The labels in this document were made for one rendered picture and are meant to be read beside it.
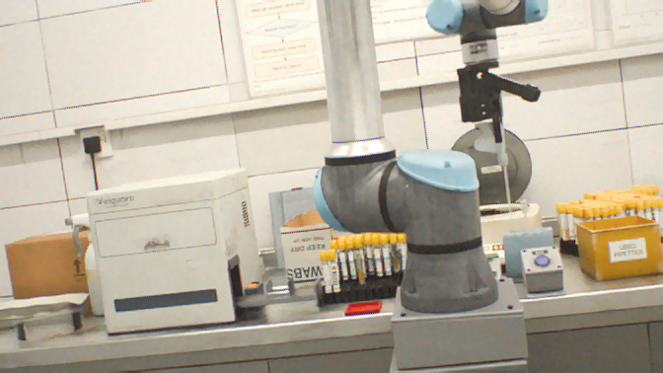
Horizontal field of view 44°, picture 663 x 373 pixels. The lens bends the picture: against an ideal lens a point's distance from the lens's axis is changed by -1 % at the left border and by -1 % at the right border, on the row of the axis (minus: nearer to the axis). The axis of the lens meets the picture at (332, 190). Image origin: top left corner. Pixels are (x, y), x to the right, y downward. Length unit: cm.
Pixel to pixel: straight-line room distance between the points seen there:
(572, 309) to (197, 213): 75
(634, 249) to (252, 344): 77
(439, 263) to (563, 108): 109
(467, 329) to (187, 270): 67
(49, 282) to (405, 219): 118
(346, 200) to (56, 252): 106
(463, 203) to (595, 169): 107
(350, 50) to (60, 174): 136
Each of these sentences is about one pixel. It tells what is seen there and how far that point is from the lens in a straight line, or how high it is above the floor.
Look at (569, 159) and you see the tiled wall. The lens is 224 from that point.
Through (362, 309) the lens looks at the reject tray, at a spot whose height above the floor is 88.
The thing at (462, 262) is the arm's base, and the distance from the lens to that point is 122.
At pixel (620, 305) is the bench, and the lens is 160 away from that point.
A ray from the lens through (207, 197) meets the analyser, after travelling 164.
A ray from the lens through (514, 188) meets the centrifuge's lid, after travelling 215.
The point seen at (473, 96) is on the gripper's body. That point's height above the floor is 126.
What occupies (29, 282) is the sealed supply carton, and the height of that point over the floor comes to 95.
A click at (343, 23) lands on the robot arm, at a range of 127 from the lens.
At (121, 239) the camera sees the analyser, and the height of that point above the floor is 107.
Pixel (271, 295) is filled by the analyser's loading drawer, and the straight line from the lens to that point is 166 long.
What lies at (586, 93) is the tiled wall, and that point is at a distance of 224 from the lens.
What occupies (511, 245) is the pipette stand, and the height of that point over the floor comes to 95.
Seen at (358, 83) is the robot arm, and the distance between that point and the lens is 127.
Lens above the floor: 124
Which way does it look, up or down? 4 degrees down
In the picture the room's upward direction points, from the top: 8 degrees counter-clockwise
